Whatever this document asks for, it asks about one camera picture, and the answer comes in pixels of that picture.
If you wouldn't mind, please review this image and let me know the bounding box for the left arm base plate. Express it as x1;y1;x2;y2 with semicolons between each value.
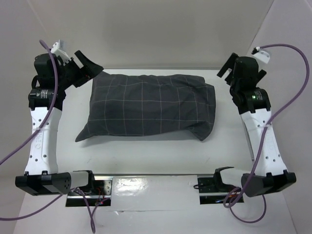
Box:
65;175;113;207

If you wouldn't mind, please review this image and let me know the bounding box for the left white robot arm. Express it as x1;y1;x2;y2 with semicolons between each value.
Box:
15;50;103;196

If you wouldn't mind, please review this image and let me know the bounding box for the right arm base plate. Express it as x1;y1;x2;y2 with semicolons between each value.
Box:
193;167;235;205

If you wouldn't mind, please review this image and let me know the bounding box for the dark grey checked pillowcase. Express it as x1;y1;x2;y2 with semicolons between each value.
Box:
76;72;216;142

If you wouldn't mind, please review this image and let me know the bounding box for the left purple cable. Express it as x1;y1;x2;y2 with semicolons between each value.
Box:
0;39;108;232

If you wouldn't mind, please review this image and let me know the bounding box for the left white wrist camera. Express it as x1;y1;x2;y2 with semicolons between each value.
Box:
51;39;71;63

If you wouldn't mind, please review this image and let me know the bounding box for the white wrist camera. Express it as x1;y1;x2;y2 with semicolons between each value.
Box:
51;39;71;63
251;47;271;65

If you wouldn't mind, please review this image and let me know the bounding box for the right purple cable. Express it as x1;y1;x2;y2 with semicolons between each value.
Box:
223;43;309;223

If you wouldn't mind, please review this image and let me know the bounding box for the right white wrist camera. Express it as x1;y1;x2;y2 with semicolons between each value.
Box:
251;47;271;65

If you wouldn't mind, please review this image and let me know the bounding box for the purple cable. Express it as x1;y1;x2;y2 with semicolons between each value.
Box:
223;43;309;223
0;39;108;232

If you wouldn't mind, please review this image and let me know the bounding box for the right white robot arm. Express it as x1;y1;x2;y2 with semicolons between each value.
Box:
213;52;296;197

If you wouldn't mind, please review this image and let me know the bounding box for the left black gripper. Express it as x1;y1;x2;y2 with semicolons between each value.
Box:
56;50;103;90

